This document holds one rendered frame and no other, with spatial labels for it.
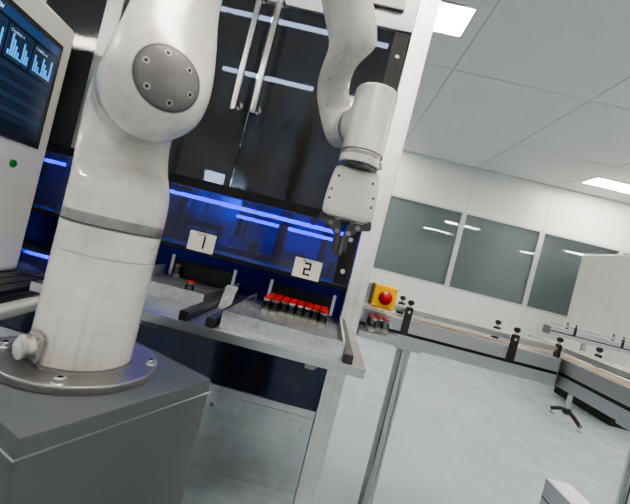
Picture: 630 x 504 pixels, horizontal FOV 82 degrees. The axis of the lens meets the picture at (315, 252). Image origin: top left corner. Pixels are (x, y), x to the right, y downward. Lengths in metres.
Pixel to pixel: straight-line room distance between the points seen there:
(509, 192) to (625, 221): 1.79
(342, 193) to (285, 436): 0.81
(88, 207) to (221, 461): 0.99
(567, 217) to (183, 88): 6.56
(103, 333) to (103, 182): 0.18
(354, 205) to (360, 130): 0.14
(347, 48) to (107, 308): 0.56
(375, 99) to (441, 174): 5.39
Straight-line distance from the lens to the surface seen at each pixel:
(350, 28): 0.73
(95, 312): 0.51
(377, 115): 0.73
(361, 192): 0.71
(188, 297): 0.92
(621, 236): 7.25
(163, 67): 0.46
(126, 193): 0.49
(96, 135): 0.59
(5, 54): 1.24
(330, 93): 0.80
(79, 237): 0.50
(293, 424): 1.24
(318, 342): 0.76
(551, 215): 6.68
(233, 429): 1.27
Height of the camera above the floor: 1.08
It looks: level
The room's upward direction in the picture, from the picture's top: 14 degrees clockwise
